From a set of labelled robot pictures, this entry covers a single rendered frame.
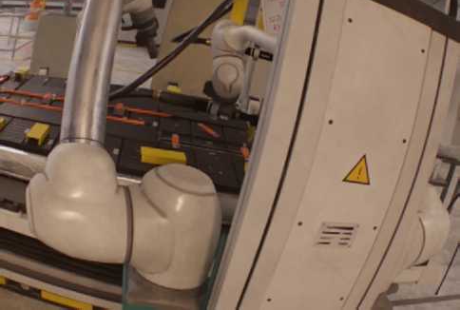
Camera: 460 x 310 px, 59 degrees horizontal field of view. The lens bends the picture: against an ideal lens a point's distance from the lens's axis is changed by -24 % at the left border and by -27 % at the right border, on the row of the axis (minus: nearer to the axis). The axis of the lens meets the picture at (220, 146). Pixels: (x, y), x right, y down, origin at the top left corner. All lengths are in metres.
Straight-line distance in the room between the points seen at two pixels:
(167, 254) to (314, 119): 0.35
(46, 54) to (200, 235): 5.69
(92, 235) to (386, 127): 0.52
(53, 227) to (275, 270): 0.39
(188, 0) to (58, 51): 1.85
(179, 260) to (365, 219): 0.34
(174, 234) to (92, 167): 0.18
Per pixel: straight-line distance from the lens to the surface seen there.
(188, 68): 6.51
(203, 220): 0.89
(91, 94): 0.94
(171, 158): 1.86
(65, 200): 0.86
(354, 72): 0.74
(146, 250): 0.89
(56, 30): 6.38
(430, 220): 1.20
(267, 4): 1.96
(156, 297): 0.98
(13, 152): 1.81
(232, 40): 1.75
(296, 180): 0.75
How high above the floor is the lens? 1.69
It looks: 18 degrees down
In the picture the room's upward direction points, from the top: 13 degrees clockwise
